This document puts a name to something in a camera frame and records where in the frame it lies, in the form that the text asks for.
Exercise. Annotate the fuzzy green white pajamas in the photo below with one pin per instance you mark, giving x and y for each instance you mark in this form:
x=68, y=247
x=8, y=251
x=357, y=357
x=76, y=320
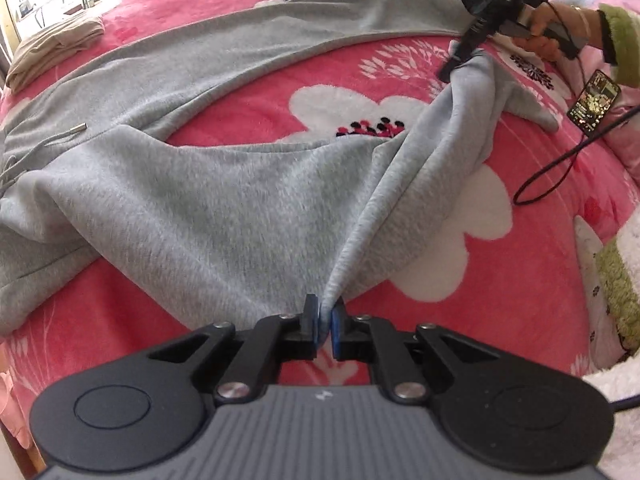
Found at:
x=615, y=280

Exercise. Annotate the black smartphone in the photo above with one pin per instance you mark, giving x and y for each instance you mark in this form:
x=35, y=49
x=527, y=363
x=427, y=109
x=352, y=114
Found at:
x=594, y=102

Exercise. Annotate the red floral blanket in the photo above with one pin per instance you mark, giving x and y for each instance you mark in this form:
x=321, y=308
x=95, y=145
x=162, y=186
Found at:
x=125, y=310

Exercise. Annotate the person's right hand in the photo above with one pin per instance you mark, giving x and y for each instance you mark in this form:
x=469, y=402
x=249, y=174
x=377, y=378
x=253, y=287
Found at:
x=545, y=45

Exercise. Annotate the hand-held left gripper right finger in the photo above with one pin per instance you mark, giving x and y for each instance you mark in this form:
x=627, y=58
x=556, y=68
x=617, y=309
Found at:
x=337, y=330

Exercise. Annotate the grey sweatpants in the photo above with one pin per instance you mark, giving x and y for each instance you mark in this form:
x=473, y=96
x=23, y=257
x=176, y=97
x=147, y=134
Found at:
x=225, y=210

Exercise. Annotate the person's right forearm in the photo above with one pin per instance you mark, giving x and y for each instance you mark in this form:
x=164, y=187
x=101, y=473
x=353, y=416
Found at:
x=617, y=35

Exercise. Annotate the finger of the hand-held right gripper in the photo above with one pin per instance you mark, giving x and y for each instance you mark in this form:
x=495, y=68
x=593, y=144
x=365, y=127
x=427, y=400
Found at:
x=462, y=52

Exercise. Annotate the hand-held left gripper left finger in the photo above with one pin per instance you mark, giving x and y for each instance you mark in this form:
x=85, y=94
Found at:
x=312, y=330

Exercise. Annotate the folding table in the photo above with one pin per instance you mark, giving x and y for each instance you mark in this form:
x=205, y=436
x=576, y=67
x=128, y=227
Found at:
x=50, y=2

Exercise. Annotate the beige folded pants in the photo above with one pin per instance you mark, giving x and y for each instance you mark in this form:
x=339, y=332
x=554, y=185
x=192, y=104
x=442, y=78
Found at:
x=50, y=45

